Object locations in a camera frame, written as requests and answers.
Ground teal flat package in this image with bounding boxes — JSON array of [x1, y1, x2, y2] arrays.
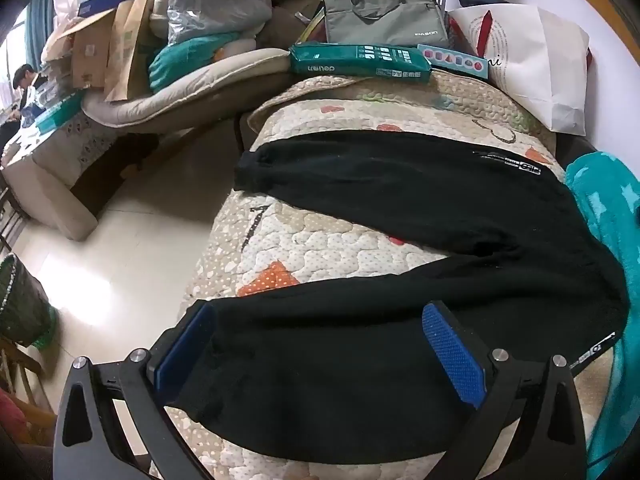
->
[[35, 95, 83, 131]]

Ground person's leg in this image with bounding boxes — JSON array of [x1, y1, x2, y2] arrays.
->
[[0, 440, 56, 480]]

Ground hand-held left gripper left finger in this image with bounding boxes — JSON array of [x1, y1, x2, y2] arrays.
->
[[52, 301, 218, 480]]

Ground brown paper bag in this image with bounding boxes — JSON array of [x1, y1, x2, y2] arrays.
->
[[103, 0, 153, 103]]

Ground table with beige cloth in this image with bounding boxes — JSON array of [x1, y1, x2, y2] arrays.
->
[[0, 92, 131, 241]]

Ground wooden chair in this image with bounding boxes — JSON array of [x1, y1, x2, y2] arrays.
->
[[0, 335, 58, 446]]

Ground clear plastic bag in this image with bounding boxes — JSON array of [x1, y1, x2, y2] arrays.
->
[[166, 0, 273, 46]]

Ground teal pillow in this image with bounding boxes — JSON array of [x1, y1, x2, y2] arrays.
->
[[148, 31, 243, 93]]

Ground green wastebasket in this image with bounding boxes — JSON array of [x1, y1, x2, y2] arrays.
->
[[0, 252, 58, 348]]

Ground teal fleece blanket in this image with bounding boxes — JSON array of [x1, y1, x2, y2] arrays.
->
[[565, 152, 640, 480]]

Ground grey laptop bag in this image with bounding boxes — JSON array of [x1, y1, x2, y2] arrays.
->
[[322, 0, 449, 48]]

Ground black pants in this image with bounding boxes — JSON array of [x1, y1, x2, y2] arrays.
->
[[192, 130, 632, 465]]

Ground beige cushion pad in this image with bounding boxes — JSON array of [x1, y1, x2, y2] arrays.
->
[[80, 47, 292, 131]]

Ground patterned quilted blanket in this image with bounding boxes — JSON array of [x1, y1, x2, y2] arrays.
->
[[162, 67, 616, 480]]

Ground light blue shapes box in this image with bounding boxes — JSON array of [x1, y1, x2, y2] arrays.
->
[[417, 43, 490, 80]]

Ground green paper ream pack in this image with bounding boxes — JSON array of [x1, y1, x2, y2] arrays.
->
[[289, 42, 432, 84]]

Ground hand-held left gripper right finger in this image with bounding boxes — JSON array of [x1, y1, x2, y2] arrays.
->
[[421, 301, 588, 480]]

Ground dark metal chair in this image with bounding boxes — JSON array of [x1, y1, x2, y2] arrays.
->
[[0, 170, 31, 256]]

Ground white paper bag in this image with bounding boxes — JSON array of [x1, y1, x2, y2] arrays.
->
[[446, 4, 593, 137]]

